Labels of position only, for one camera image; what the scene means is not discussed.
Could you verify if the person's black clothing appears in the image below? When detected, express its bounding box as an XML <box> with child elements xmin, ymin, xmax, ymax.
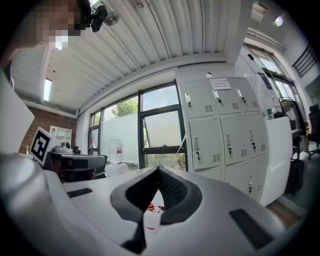
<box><xmin>3</xmin><ymin>63</ymin><xmax>15</xmax><ymax>88</ymax></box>

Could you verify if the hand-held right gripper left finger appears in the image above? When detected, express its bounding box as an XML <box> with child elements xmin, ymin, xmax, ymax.
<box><xmin>62</xmin><ymin>166</ymin><xmax>160</xmax><ymax>255</ymax></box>

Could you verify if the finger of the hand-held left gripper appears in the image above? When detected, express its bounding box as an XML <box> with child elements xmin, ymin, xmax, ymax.
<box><xmin>74</xmin><ymin>154</ymin><xmax>109</xmax><ymax>181</ymax></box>

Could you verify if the white counter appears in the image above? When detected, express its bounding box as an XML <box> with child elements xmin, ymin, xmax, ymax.
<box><xmin>258</xmin><ymin>116</ymin><xmax>293</xmax><ymax>208</ymax></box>

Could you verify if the person's head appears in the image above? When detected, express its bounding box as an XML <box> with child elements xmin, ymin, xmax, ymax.
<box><xmin>0</xmin><ymin>0</ymin><xmax>87</xmax><ymax>70</ymax></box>

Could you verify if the white paper notice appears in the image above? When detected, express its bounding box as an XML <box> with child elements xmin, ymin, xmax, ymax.
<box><xmin>210</xmin><ymin>78</ymin><xmax>232</xmax><ymax>91</ymax></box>

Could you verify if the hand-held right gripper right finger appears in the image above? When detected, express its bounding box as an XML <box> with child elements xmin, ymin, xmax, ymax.
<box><xmin>149</xmin><ymin>166</ymin><xmax>288</xmax><ymax>256</ymax></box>

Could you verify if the clear water jug red label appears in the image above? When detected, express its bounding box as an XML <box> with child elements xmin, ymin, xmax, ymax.
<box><xmin>108</xmin><ymin>138</ymin><xmax>125</xmax><ymax>164</ymax></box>

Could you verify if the white shelf unit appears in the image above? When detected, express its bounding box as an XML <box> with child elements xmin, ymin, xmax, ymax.
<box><xmin>49</xmin><ymin>125</ymin><xmax>73</xmax><ymax>148</ymax></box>

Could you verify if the grey metal locker cabinet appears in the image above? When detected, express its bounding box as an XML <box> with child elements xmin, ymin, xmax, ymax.
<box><xmin>178</xmin><ymin>76</ymin><xmax>270</xmax><ymax>201</ymax></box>

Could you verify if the locker door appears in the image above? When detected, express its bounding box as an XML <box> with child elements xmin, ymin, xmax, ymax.
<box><xmin>189</xmin><ymin>117</ymin><xmax>223</xmax><ymax>171</ymax></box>

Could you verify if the round white ceiling device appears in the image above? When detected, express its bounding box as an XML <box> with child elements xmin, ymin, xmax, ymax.
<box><xmin>103</xmin><ymin>9</ymin><xmax>120</xmax><ymax>27</ymax></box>

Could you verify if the green label bottle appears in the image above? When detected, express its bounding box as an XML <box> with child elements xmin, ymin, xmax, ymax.
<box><xmin>264</xmin><ymin>101</ymin><xmax>275</xmax><ymax>121</ymax></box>

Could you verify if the black framed window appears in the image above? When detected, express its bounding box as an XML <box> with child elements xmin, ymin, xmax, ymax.
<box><xmin>87</xmin><ymin>79</ymin><xmax>188</xmax><ymax>171</ymax></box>

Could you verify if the white cardboard box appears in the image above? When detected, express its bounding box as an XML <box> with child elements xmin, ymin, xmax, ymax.
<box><xmin>106</xmin><ymin>162</ymin><xmax>129</xmax><ymax>176</ymax></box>

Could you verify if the black head camera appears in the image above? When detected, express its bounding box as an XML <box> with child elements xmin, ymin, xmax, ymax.
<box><xmin>84</xmin><ymin>3</ymin><xmax>110</xmax><ymax>33</ymax></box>

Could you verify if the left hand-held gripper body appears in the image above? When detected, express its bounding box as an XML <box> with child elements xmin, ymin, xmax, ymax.
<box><xmin>29</xmin><ymin>126</ymin><xmax>76</xmax><ymax>182</ymax></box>

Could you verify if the black wall rack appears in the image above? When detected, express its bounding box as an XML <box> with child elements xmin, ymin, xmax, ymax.
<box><xmin>291</xmin><ymin>44</ymin><xmax>320</xmax><ymax>78</ymax></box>

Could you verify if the blue poster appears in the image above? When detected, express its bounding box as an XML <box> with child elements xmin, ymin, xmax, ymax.
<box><xmin>257</xmin><ymin>71</ymin><xmax>273</xmax><ymax>90</ymax></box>

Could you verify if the long ceiling light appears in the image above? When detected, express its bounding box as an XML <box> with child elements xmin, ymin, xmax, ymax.
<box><xmin>42</xmin><ymin>77</ymin><xmax>53</xmax><ymax>102</ymax></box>

